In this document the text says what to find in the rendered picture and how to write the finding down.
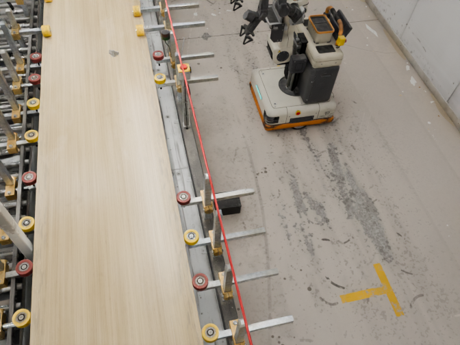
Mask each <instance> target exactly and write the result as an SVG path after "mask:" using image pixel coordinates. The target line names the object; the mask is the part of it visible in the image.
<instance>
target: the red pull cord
mask: <svg viewBox="0 0 460 345"><path fill-rule="evenodd" d="M165 2H166V7H167V10H168V15H169V19H170V24H171V27H172V32H173V35H174V38H175V44H176V47H177V52H178V55H179V60H180V63H181V68H182V71H183V76H184V79H185V83H186V88H187V91H188V96H189V100H190V105H191V108H192V113H193V116H194V121H195V124H196V129H197V132H198V135H199V140H200V143H201V149H202V152H203V157H204V160H205V165H206V169H207V174H208V177H209V182H210V185H211V188H212V193H213V196H214V202H215V205H216V210H217V213H218V218H219V221H220V226H221V229H222V234H223V238H224V241H225V246H226V249H227V254H228V258H229V263H230V266H231V271H232V274H233V279H234V282H235V287H236V290H237V293H238V298H239V302H240V307H241V310H242V315H243V319H244V323H245V327H246V332H247V335H248V340H249V343H250V345H253V343H252V340H251V335H250V332H249V329H248V324H247V321H246V316H245V313H244V308H243V304H242V299H241V296H240V291H239V288H238V283H237V280H236V277H235V272H234V269H233V264H232V261H231V256H230V252H229V247H228V244H227V239H226V236H225V231H224V228H223V225H222V220H221V217H220V212H219V208H218V204H217V200H216V195H215V192H214V187H213V184H212V179H211V176H210V173H209V168H208V165H207V160H206V156H205V152H204V148H203V143H202V140H201V135H200V132H199V127H198V124H197V121H196V116H195V113H194V108H193V104H192V100H191V96H190V91H189V88H188V83H187V80H186V75H185V72H184V69H183V64H182V61H181V56H180V52H179V47H178V44H177V39H176V36H175V31H174V28H173V23H172V20H171V17H170V12H169V9H168V4H167V1H166V0H165Z"/></svg>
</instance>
